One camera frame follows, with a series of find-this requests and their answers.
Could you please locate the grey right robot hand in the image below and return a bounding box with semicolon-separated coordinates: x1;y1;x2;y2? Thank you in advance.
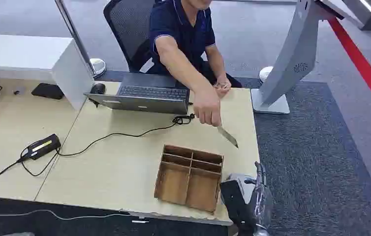
248;161;275;229

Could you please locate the black power adapter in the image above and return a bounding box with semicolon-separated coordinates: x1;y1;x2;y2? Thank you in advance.
25;133;62;161

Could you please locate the grey laptop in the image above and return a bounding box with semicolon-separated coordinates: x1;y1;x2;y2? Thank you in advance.
84;72;191;116

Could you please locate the black laptop power cable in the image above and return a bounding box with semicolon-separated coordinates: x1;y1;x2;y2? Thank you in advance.
56;113;196;158

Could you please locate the person's left hand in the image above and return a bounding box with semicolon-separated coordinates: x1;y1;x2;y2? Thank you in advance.
213;76;232;98

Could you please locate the white floor cable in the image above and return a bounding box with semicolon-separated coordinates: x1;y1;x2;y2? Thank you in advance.
0;208;131;221

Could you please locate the black computer mouse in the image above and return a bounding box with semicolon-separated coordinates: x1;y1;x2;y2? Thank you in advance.
90;83;107;95

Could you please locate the person's right hand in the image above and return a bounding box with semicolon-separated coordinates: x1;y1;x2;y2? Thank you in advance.
192;87;222;128

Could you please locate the chrome stanchion post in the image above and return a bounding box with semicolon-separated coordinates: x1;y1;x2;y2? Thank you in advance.
54;0;108;80

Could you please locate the grey kiosk stand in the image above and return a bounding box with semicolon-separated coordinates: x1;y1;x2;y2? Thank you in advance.
250;0;346;115

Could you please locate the black pouch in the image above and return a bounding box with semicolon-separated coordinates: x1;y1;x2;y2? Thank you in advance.
31;83;65;100

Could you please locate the red floor tape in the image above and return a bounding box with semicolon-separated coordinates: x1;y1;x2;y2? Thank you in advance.
327;17;371;125

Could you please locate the wooden compartment box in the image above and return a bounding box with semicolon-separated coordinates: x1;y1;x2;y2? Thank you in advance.
154;145;224;214

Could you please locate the person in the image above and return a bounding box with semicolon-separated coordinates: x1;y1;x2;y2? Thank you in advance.
148;0;243;128

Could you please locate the black mesh office chair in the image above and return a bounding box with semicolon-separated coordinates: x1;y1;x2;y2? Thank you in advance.
103;0;161;74

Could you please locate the white round stanchion base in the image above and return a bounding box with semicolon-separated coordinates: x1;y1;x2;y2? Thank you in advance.
258;66;275;84

